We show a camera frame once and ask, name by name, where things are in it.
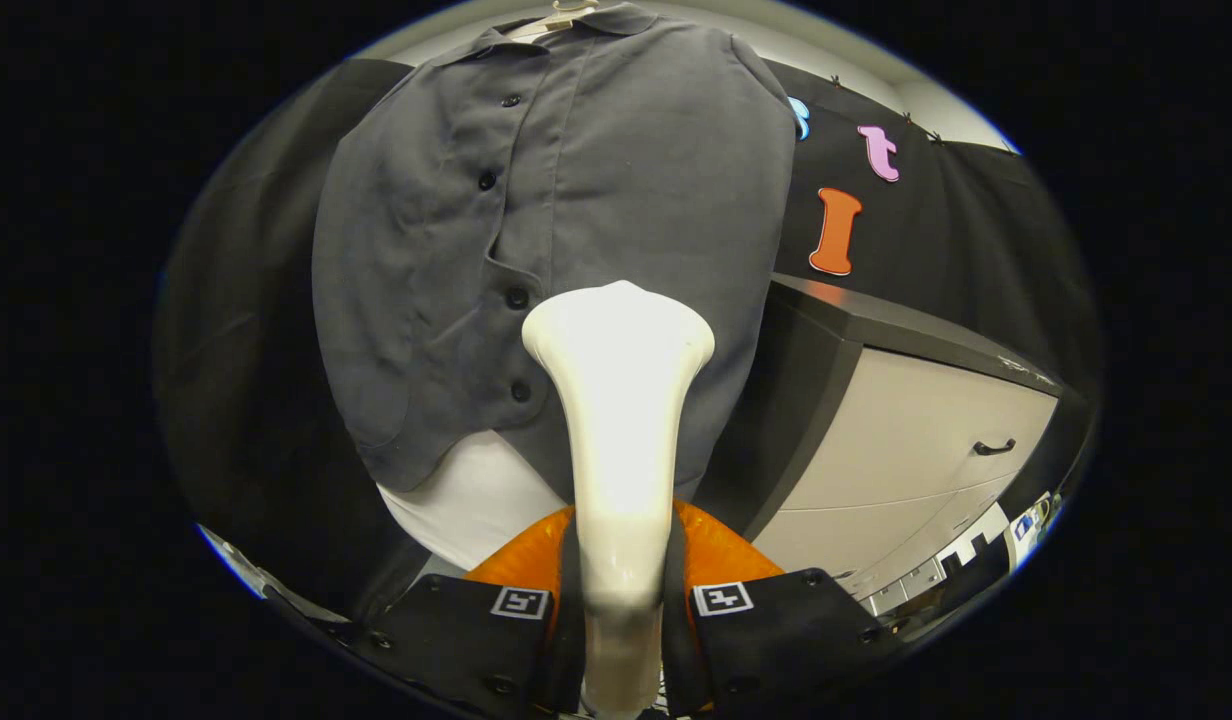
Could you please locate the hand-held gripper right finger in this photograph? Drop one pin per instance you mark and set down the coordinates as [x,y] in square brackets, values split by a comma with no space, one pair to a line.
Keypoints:
[681,640]

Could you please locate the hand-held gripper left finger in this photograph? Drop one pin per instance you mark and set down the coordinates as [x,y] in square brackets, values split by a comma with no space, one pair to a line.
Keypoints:
[568,640]

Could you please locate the grey button shirt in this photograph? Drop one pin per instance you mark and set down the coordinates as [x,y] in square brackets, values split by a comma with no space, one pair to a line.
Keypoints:
[626,180]

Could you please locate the white mannequin torso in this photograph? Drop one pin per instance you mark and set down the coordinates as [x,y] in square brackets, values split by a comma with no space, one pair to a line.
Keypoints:
[476,500]

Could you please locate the grey and beige cabinet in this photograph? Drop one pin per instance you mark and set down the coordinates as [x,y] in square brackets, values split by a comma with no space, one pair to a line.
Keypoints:
[906,430]

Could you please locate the white flat panel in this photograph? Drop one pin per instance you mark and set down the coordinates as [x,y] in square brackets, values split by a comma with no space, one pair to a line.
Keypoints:
[981,525]

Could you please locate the white side table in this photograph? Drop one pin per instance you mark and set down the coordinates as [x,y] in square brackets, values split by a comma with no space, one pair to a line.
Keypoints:
[1031,520]

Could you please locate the black backdrop cloth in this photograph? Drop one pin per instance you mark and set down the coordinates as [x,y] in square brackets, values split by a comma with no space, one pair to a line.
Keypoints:
[236,350]

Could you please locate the row of black backdrop clips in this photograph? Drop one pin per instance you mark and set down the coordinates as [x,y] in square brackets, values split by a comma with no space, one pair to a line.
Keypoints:
[907,118]

